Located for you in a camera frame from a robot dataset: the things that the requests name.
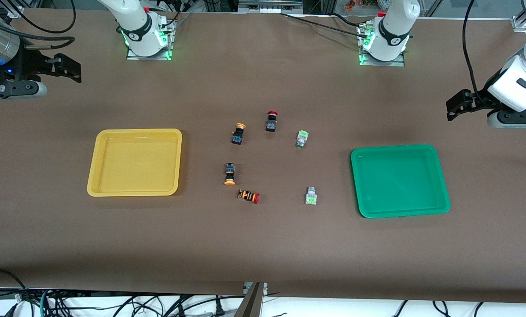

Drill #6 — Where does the green plastic tray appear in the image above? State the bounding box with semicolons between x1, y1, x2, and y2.
350;144;451;219

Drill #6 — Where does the yellow plastic tray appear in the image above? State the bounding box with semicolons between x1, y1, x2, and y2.
87;129;183;197

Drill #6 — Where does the grey metal box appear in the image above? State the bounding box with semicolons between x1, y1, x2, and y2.
238;0;304;14

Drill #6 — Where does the red button orange striped base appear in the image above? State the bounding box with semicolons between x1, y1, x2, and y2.
238;189;261;204

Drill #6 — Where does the brown table cover sheet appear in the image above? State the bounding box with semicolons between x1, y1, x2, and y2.
0;8;526;304

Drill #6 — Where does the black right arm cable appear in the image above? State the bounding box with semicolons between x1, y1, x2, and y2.
5;0;77;50

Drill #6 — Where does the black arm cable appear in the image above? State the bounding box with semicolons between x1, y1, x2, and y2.
5;0;77;50
462;0;486;104

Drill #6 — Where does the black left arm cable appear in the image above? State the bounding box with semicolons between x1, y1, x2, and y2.
462;0;486;104

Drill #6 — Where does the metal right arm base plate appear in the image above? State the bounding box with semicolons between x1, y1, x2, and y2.
126;18;173;61

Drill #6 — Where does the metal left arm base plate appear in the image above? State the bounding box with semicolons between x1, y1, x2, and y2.
357;24;405;67

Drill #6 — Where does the black cable on table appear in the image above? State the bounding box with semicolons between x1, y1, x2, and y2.
280;12;367;33

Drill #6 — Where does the metal table leg bracket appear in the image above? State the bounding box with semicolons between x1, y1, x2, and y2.
234;282;269;317

